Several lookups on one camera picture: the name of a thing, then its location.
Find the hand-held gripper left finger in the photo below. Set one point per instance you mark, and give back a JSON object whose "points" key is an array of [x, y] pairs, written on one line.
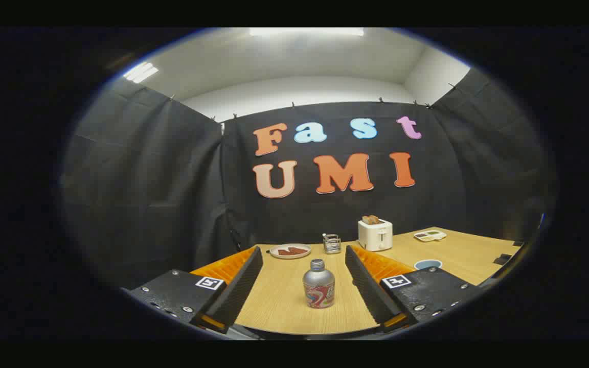
{"points": [[241, 286]]}

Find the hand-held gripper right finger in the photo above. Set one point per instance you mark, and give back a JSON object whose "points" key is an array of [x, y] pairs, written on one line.
{"points": [[368, 286]]}

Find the silver bottle with colourful label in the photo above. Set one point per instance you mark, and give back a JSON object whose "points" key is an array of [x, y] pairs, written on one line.
{"points": [[318, 286]]}

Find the white cup with blue inside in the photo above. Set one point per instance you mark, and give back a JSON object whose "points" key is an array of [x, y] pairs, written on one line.
{"points": [[427, 264]]}

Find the white round plate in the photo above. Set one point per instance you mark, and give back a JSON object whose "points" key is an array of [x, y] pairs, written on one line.
{"points": [[274, 252]]}

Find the wooden table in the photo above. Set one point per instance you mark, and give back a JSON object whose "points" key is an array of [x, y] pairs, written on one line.
{"points": [[284, 306]]}

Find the white toaster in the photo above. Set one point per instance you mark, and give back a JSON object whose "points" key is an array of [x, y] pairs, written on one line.
{"points": [[375, 236]]}

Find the brown meat piece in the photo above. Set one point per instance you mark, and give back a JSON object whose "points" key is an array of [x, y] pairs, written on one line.
{"points": [[300, 250], [285, 252]]}

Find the brown toast slice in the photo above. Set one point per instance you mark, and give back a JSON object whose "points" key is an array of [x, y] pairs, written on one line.
{"points": [[371, 220]]}

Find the white divided seasoning dish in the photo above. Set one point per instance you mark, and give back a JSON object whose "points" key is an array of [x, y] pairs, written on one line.
{"points": [[430, 235]]}

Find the black backdrop cloth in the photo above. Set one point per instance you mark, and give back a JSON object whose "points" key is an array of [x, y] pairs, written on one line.
{"points": [[172, 179]]}

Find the ceiling light panel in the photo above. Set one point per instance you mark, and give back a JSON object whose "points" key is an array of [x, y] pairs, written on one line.
{"points": [[140, 72]]}

